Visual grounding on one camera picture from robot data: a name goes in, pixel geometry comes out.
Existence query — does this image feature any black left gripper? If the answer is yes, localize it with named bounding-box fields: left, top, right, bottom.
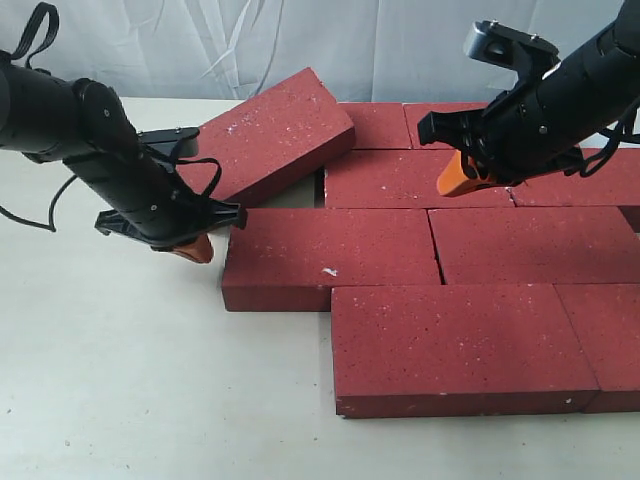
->
left=94, top=165, right=248, bottom=264

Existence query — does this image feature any pale blue backdrop curtain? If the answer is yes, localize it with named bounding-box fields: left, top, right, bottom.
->
left=0, top=0, right=640, bottom=105

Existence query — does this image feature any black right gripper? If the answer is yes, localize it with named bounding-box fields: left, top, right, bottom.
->
left=436, top=74, right=583, bottom=198

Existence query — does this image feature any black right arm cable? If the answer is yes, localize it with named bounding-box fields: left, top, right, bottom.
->
left=564, top=94, right=640, bottom=179

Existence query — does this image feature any red brick right second row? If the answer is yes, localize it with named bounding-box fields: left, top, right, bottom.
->
left=511, top=148, right=639, bottom=233

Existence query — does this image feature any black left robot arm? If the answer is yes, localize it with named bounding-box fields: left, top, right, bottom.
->
left=1, top=53, right=247, bottom=264

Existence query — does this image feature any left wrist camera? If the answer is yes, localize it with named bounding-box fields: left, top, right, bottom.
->
left=138, top=127, right=200, bottom=161

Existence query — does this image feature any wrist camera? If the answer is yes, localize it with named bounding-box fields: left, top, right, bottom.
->
left=138, top=127, right=200, bottom=161
left=463, top=20, right=560, bottom=84

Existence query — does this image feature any red brick front large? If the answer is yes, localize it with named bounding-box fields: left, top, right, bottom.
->
left=331, top=284, right=600, bottom=419

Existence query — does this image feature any red brick right third row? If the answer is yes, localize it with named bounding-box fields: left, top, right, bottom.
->
left=428, top=206, right=639, bottom=285

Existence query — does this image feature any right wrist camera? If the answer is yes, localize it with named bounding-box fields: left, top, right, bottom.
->
left=463, top=20, right=560, bottom=84

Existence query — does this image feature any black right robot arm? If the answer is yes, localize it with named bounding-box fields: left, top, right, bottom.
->
left=417, top=1, right=639, bottom=197

